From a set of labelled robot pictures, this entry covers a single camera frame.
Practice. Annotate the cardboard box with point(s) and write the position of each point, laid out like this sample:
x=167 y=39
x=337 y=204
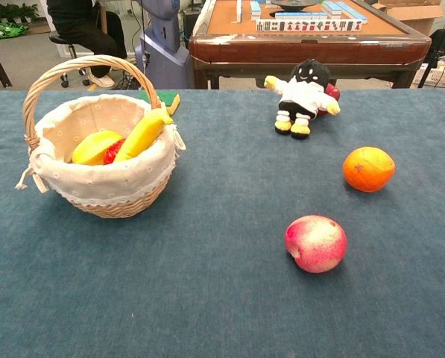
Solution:
x=416 y=15

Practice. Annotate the brown mahjong table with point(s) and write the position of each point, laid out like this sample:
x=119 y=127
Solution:
x=304 y=48

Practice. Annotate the pink peach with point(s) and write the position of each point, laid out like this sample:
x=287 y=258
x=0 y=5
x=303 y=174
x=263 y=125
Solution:
x=315 y=244

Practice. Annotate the red toy fruit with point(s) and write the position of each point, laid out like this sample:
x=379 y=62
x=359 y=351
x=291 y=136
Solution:
x=112 y=153

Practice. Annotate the dark red apple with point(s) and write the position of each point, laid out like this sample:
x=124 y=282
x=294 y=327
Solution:
x=333 y=92

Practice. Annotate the black rolling stool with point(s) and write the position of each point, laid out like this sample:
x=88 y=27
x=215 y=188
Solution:
x=63 y=39

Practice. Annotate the black plush doll white shirt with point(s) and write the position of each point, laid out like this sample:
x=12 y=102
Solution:
x=300 y=97

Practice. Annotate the blue machine base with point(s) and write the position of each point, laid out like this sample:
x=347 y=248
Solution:
x=164 y=44

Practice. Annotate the yellow toy banana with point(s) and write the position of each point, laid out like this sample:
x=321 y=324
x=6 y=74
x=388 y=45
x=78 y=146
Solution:
x=144 y=134

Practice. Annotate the blue tablecloth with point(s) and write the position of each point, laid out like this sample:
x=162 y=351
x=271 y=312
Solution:
x=207 y=261

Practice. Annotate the yellow toy mango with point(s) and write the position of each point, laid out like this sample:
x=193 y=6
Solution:
x=93 y=147

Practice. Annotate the row of white mahjong tiles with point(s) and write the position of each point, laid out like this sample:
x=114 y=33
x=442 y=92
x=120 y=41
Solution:
x=308 y=25

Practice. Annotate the green potted plants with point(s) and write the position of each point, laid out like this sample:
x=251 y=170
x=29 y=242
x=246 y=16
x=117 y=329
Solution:
x=9 y=13

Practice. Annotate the orange fruit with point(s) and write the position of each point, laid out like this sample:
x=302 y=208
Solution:
x=369 y=169

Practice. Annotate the black tripod stand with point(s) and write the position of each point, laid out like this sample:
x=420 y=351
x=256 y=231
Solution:
x=436 y=48

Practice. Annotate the person leg with sneaker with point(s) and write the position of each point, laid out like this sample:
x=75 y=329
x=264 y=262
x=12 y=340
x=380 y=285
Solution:
x=80 y=22

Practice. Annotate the green bag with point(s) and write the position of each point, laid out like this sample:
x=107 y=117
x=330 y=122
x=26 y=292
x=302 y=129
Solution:
x=6 y=30

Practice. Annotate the green and yellow sponge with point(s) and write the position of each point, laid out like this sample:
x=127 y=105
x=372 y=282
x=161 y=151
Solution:
x=168 y=97

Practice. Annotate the wicker basket with cloth liner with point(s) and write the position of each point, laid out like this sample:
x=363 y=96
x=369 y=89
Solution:
x=106 y=182

